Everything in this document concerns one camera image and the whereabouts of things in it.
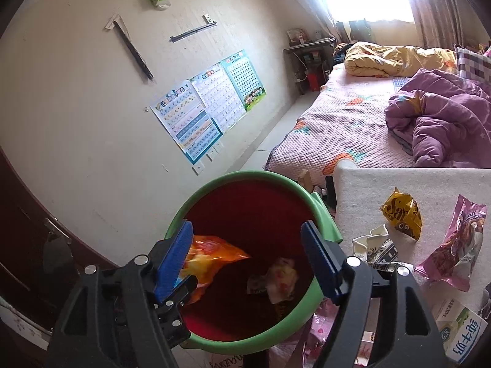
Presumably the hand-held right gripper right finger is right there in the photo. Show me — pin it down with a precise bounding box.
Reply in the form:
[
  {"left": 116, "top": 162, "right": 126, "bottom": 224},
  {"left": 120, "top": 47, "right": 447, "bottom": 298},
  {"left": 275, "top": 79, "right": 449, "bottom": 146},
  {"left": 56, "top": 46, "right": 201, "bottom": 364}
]
[{"left": 300, "top": 220, "right": 449, "bottom": 368}]

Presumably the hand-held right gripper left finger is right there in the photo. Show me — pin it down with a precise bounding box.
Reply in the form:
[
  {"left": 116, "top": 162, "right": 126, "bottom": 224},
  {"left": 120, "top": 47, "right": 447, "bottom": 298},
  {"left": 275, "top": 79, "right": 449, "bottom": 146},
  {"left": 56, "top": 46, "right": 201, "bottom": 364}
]
[{"left": 46, "top": 220, "right": 198, "bottom": 368}]

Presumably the orange snack packet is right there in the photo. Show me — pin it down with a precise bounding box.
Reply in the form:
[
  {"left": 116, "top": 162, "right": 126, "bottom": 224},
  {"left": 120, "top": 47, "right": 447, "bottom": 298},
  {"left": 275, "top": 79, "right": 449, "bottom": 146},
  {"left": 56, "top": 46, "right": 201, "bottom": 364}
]
[{"left": 180, "top": 235, "right": 252, "bottom": 305}]

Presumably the red bin with green rim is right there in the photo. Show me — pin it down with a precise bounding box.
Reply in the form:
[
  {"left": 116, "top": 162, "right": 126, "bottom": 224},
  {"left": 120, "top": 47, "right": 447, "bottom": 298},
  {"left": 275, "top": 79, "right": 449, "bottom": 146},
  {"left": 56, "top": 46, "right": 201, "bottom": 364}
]
[{"left": 164, "top": 171, "right": 344, "bottom": 354}]

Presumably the crumpled pale wrapper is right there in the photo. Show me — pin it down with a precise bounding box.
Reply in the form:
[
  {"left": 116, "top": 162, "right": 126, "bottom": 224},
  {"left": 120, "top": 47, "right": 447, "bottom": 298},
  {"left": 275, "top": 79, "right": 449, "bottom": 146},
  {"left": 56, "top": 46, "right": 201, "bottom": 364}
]
[{"left": 247, "top": 258, "right": 300, "bottom": 304}]

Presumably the pink plastic bag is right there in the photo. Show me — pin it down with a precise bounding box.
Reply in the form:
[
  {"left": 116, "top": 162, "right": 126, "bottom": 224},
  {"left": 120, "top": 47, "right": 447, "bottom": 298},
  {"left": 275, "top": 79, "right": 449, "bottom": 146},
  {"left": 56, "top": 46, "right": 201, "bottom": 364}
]
[{"left": 269, "top": 299, "right": 380, "bottom": 368}]

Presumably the yellow snack packet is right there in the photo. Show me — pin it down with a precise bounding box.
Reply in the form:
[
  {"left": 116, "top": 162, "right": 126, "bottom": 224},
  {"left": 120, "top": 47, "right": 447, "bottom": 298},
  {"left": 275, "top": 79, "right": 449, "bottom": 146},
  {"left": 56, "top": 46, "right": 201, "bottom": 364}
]
[{"left": 381, "top": 187, "right": 423, "bottom": 242}]

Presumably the pink snack packet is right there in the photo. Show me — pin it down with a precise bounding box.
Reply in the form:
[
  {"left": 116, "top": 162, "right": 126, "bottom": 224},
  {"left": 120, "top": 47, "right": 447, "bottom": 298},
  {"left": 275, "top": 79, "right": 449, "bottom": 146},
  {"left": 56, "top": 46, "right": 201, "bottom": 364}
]
[{"left": 414, "top": 194, "right": 488, "bottom": 292}]

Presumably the bed with pink sheet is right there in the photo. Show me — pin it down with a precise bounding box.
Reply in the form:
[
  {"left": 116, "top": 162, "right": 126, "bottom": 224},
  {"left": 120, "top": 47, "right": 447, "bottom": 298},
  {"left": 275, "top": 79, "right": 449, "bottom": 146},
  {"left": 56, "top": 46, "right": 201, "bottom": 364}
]
[{"left": 264, "top": 65, "right": 491, "bottom": 196}]

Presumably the dark wooden door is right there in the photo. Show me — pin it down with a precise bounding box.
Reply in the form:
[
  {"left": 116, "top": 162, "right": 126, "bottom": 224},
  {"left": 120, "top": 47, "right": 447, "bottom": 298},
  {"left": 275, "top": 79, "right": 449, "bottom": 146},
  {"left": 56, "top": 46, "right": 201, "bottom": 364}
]
[{"left": 0, "top": 149, "right": 119, "bottom": 368}]

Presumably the white green milk carton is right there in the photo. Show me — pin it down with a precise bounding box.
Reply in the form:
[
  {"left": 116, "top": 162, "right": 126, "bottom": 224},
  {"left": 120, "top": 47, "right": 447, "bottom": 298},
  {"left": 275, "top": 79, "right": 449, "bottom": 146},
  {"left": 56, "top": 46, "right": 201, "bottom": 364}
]
[{"left": 431, "top": 299, "right": 489, "bottom": 366}]

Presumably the purple quilt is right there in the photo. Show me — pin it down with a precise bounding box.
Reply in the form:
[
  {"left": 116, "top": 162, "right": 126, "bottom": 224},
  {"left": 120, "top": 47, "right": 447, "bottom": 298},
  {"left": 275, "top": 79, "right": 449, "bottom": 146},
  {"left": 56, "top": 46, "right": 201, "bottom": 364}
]
[{"left": 385, "top": 68, "right": 491, "bottom": 168}]

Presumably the dark bedside table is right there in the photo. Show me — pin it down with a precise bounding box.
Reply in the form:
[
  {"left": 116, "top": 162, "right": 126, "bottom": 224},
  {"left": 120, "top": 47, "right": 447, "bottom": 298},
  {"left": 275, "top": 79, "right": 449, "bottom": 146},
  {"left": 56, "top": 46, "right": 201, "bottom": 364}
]
[{"left": 284, "top": 27, "right": 338, "bottom": 94}]

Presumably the yellow quilt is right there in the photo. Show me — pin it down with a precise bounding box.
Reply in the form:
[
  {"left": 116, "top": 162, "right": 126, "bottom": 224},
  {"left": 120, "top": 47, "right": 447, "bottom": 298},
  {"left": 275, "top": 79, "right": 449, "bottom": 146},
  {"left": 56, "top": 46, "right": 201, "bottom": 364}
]
[{"left": 344, "top": 42, "right": 459, "bottom": 79}]

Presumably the checkered pillow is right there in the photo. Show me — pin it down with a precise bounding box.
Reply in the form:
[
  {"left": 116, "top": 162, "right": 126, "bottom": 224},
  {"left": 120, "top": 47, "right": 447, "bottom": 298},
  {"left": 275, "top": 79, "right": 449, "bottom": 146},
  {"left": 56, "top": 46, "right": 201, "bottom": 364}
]
[{"left": 454, "top": 44, "right": 491, "bottom": 85}]

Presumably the brown curtain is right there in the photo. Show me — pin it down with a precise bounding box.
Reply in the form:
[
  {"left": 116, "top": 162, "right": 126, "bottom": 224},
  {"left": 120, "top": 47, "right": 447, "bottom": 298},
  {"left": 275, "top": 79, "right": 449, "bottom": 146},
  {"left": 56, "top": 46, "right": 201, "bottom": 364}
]
[
  {"left": 408, "top": 0, "right": 480, "bottom": 48},
  {"left": 269, "top": 0, "right": 338, "bottom": 37}
]

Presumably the blue wall poster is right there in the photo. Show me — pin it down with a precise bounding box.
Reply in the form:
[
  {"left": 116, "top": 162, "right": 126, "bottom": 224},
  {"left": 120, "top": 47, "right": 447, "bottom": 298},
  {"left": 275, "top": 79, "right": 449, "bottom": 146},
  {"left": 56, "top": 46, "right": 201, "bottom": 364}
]
[{"left": 150, "top": 80, "right": 224, "bottom": 165}]

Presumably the white wall poster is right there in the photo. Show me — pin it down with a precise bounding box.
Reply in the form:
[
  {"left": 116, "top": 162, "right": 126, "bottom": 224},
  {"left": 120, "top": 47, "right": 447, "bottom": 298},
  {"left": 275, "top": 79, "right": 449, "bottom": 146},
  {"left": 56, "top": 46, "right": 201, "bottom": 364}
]
[{"left": 191, "top": 61, "right": 247, "bottom": 133}]

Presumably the green wall poster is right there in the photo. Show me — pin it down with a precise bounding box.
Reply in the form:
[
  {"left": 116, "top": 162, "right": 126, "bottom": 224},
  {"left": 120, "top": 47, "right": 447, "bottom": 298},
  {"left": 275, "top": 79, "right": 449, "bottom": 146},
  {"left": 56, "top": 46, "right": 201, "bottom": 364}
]
[{"left": 220, "top": 49, "right": 267, "bottom": 113}]

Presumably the long black wall rail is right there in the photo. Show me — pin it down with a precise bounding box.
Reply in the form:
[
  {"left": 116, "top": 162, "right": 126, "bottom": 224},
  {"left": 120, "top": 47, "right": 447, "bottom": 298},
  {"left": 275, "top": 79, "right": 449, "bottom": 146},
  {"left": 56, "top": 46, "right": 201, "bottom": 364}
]
[{"left": 103, "top": 14, "right": 155, "bottom": 82}]

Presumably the short black wall rail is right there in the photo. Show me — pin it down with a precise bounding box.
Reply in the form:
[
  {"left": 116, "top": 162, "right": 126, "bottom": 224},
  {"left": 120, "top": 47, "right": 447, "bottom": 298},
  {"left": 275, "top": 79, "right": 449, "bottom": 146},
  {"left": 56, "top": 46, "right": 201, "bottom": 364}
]
[{"left": 170, "top": 14, "right": 216, "bottom": 43}]

